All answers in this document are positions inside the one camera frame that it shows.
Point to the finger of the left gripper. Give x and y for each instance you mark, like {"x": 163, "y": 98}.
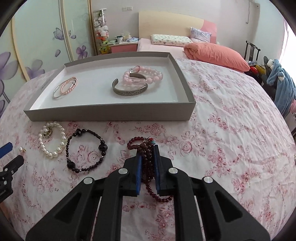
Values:
{"x": 5, "y": 149}

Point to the purple patterned pillow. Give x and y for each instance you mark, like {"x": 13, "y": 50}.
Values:
{"x": 197, "y": 35}

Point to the floral white pillow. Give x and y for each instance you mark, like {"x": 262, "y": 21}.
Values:
{"x": 170, "y": 40}

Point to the pink beige nightstand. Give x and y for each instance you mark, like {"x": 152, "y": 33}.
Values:
{"x": 124, "y": 47}

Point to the beige pink headboard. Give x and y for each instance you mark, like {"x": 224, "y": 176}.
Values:
{"x": 166, "y": 23}

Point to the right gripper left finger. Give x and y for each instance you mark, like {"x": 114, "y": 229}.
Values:
{"x": 92, "y": 210}

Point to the grey cardboard tray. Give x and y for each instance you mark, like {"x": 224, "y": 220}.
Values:
{"x": 131, "y": 86}

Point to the pink floral bedsheet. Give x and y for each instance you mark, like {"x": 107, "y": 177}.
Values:
{"x": 236, "y": 135}

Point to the wall switch plate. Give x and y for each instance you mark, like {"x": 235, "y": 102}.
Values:
{"x": 128, "y": 8}

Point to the folded salmon quilt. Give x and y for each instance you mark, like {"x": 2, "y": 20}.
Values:
{"x": 217, "y": 55}

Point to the white mug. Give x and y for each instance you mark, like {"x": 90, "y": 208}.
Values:
{"x": 119, "y": 39}

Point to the floral sliding wardrobe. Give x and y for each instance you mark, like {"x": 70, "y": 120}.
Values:
{"x": 40, "y": 37}

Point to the dark wooden chair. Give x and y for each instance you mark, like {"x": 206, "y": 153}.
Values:
{"x": 251, "y": 52}

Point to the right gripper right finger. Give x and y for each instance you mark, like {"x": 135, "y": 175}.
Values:
{"x": 204, "y": 210}

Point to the thin silver bangle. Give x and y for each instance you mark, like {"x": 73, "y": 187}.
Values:
{"x": 65, "y": 87}

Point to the pink bed mattress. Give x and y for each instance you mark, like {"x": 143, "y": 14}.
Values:
{"x": 147, "y": 46}

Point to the wide silver cuff bangle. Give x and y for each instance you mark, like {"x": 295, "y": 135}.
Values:
{"x": 133, "y": 76}

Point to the clear plush toy tube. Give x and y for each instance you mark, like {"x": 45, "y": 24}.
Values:
{"x": 101, "y": 32}

